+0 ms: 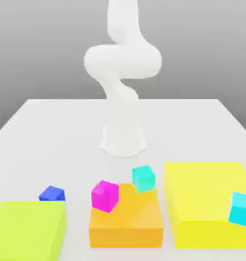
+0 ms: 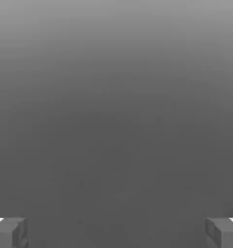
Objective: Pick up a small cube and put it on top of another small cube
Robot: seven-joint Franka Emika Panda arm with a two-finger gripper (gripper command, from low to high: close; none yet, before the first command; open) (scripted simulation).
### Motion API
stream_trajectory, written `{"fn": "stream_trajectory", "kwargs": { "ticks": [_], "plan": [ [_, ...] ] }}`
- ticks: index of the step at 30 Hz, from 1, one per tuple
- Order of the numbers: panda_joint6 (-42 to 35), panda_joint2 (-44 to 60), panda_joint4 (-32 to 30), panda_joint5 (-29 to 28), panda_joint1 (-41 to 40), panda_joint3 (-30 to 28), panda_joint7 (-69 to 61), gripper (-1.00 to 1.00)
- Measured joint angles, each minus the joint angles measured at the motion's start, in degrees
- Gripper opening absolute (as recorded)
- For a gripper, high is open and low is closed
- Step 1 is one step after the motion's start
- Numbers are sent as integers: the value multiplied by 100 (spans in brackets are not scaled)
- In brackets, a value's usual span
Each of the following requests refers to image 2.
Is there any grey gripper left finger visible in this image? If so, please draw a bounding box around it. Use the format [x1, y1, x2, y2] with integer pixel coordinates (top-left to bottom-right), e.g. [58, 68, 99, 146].
[0, 217, 29, 248]

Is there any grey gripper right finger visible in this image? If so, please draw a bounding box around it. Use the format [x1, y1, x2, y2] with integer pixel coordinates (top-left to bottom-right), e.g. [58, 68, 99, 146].
[204, 217, 233, 248]

